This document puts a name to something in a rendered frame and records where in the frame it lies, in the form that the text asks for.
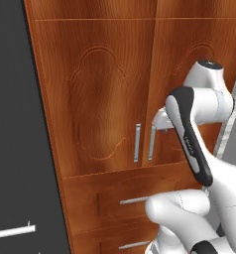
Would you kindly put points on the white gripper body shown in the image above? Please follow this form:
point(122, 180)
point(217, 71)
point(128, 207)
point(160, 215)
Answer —
point(162, 119)

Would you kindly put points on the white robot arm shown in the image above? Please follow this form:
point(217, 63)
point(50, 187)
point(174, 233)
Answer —
point(229, 185)

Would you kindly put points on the wooden cabinet door with carving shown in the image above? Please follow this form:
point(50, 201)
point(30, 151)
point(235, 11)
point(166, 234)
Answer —
point(171, 49)
point(100, 92)

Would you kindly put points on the wooden drawer front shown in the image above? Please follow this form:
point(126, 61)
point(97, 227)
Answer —
point(87, 198)
point(90, 243)

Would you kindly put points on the small plain wooden cabinet door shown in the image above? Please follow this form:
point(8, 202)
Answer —
point(90, 9)
point(199, 8)

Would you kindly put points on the dark grey appliance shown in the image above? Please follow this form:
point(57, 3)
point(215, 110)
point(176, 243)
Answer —
point(14, 115)

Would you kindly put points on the tall wooden cabinet frame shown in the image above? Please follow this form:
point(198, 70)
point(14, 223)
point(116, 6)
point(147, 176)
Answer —
point(45, 99)

